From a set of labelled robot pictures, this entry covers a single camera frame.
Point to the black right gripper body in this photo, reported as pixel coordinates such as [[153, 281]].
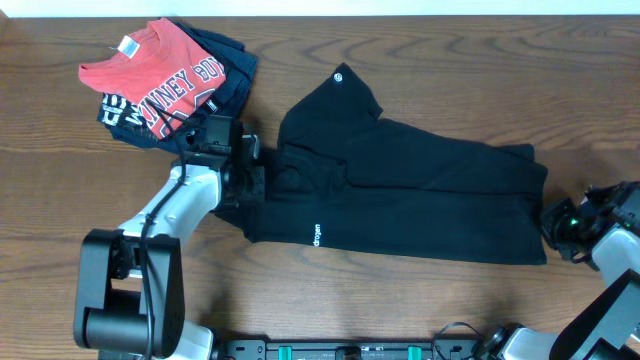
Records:
[[561, 228]]

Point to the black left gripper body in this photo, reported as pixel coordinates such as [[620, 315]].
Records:
[[249, 187]]

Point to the black t-shirt with white logo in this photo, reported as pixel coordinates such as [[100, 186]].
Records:
[[343, 176]]

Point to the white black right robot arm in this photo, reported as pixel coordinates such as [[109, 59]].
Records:
[[603, 233]]

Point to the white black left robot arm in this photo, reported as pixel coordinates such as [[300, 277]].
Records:
[[130, 301]]

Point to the navy folded shirt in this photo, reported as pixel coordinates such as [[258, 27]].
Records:
[[228, 100]]

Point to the red folded t-shirt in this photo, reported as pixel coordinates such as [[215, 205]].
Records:
[[159, 67]]

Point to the black shirt with white print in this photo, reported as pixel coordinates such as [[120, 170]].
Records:
[[117, 111]]

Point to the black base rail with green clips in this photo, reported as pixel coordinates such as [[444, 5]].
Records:
[[261, 350]]

